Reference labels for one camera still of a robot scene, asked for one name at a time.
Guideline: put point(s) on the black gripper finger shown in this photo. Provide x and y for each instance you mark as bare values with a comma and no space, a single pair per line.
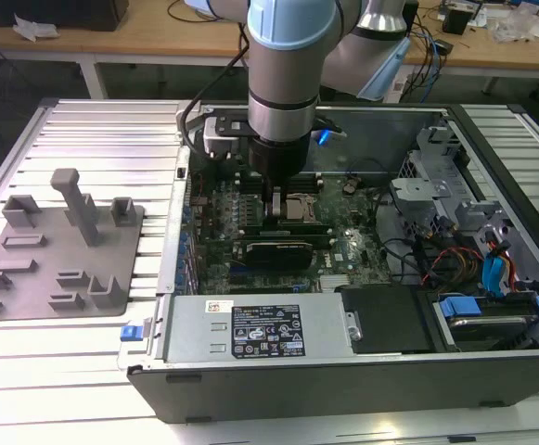
277,201

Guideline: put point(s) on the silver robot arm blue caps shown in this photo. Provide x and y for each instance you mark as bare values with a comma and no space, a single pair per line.
283,83

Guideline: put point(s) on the black RAM slot bank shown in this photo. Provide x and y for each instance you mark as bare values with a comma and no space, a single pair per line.
313,184
332,237

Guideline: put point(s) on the CPU in socket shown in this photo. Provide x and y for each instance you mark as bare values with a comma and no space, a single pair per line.
301,211

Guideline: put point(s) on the black graphics card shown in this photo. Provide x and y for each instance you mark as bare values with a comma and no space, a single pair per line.
278,255

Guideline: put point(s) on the green motherboard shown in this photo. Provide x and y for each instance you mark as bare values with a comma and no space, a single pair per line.
352,241

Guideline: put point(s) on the silver chipset heatsink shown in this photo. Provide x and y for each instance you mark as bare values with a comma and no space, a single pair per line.
334,283

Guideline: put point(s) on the grey metal drive cage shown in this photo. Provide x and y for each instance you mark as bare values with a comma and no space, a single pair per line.
417,190

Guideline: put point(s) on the grey power supply with label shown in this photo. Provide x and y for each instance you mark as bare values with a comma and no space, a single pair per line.
195,334

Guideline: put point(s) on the black plastic shroud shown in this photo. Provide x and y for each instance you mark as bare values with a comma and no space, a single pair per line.
385,320

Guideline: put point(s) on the grey parts rack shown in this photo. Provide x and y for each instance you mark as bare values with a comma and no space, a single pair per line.
116,250

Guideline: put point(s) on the wooden desk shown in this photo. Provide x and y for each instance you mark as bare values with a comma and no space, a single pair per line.
134,41

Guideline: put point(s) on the blue case latch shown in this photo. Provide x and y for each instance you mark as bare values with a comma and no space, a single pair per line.
130,334

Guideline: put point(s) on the black open PC case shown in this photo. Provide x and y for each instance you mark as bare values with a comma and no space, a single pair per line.
343,389

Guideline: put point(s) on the small black adapter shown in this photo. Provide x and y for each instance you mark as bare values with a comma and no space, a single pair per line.
444,46

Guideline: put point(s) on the hard disk in blue carrier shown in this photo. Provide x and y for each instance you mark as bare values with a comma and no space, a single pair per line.
459,308

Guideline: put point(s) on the small black device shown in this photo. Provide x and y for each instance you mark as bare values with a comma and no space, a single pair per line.
457,21

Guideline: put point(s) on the large black box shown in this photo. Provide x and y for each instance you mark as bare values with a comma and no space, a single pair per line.
65,14

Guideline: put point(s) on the clear plastic bag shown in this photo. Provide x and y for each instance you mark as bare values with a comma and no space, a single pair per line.
515,28

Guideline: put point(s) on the crumpled white paper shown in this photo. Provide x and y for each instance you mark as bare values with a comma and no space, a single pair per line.
32,29

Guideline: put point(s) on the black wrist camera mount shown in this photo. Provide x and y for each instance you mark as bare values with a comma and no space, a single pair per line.
232,125

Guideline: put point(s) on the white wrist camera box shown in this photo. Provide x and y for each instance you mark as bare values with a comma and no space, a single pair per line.
218,143

